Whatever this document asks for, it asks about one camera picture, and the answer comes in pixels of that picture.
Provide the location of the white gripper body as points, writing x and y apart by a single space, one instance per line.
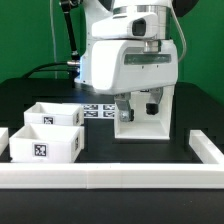
120 66

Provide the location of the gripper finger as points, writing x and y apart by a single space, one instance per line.
126 113
152 106

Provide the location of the white drawer cabinet box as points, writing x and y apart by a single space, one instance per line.
144 126

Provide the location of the white drawer tray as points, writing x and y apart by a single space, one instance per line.
55 114
40 143

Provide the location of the white front drawer tray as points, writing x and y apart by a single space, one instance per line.
40 143

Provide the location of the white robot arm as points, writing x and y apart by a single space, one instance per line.
95 11

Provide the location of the white marker tag sheet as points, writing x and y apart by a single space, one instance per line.
98 111

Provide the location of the white block at left edge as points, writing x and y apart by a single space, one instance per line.
4 139

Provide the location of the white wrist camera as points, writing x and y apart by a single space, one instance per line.
132 26

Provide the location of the black camera stand pole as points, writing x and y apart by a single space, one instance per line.
67 6

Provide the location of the white fence wall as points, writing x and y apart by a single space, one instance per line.
209 173

